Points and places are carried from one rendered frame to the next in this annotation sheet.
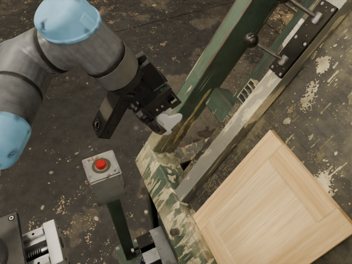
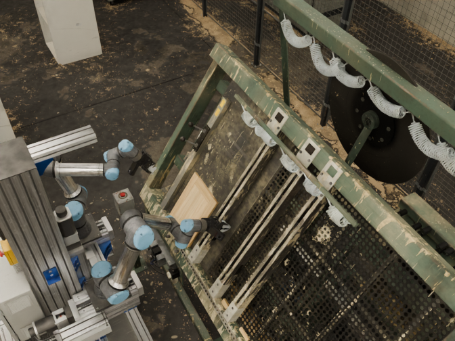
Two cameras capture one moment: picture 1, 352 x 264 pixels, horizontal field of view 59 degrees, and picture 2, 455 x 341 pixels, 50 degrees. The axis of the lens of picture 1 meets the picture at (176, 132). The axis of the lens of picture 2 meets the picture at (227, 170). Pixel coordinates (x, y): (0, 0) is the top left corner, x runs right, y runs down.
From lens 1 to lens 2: 249 cm
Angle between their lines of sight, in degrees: 6
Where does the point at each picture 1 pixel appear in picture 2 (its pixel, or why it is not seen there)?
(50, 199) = not seen: hidden behind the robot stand
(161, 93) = (149, 161)
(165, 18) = (158, 82)
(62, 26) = (126, 149)
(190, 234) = not seen: hidden behind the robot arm
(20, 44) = (114, 151)
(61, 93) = (71, 157)
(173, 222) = not seen: hidden behind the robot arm
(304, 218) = (204, 203)
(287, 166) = (200, 185)
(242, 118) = (185, 168)
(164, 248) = (156, 235)
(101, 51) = (133, 152)
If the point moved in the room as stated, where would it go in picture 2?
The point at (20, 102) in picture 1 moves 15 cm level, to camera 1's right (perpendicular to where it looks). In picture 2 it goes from (117, 165) to (143, 164)
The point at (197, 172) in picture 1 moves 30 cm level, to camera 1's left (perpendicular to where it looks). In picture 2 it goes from (169, 194) to (126, 196)
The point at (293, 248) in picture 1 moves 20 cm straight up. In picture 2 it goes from (202, 215) to (201, 195)
